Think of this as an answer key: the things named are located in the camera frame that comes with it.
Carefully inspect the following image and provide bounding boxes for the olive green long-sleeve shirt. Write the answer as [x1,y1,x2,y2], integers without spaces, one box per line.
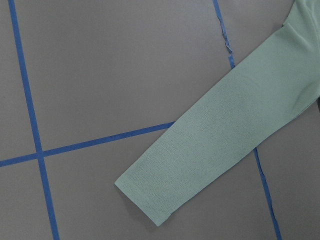
[115,0,320,226]

